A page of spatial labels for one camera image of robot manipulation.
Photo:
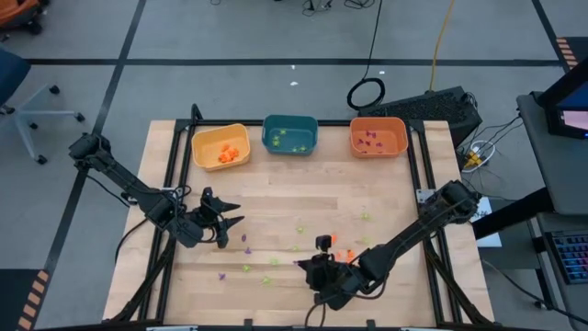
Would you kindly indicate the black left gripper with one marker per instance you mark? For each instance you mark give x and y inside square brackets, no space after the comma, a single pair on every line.
[211,223]

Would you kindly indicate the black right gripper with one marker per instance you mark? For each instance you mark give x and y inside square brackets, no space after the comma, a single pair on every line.
[335,280]

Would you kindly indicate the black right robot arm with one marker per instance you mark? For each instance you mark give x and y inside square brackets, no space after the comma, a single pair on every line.
[413,230]

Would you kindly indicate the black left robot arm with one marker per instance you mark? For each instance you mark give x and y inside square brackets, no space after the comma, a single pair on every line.
[128,186]

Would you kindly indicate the yellow plastic bin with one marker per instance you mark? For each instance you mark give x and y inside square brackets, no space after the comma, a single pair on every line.
[206,138]

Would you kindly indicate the teal plastic bin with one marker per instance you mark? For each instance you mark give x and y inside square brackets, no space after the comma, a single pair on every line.
[294,138]

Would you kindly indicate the orange plastic bin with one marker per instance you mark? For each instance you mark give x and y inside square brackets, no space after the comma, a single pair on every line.
[395,138]

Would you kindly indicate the white paper label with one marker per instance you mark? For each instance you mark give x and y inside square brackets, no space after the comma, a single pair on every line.
[487,225]

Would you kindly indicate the white power strip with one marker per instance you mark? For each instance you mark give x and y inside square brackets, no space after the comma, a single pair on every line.
[474,159]

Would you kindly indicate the black desk support bar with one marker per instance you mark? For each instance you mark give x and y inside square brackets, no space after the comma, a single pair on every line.
[514,213]

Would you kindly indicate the hazard striped floor mat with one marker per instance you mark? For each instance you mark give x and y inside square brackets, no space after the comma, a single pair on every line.
[32,299]
[567,50]

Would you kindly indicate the grey keyboard desk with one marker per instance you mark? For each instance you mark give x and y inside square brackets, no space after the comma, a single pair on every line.
[551,299]

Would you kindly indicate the grey side desk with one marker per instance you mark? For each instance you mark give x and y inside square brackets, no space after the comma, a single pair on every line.
[551,174]

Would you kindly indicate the backlit keyboard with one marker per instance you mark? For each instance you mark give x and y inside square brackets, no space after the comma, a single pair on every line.
[572,255]

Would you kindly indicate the blue office chair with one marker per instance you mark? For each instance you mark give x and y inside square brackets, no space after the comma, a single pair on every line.
[9,69]

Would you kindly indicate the orange office chair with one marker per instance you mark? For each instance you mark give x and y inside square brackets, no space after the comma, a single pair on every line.
[16,11]

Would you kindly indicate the black monitor screen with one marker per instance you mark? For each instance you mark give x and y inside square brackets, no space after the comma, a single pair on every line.
[567,110]

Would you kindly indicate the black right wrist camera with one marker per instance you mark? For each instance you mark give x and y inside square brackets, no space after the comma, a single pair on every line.
[324,241]

